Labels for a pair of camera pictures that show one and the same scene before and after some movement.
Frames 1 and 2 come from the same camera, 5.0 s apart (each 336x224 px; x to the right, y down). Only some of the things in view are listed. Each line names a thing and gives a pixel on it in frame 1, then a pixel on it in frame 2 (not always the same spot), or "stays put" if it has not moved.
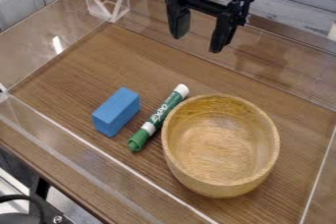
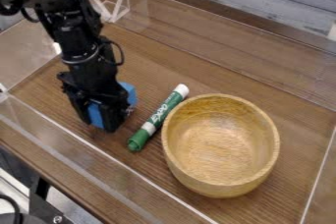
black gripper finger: (177, 19) to (80, 103)
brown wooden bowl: (218, 145) stays put
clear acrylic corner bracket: (104, 9) stays put
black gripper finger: (222, 31) to (113, 115)
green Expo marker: (153, 124) stays put
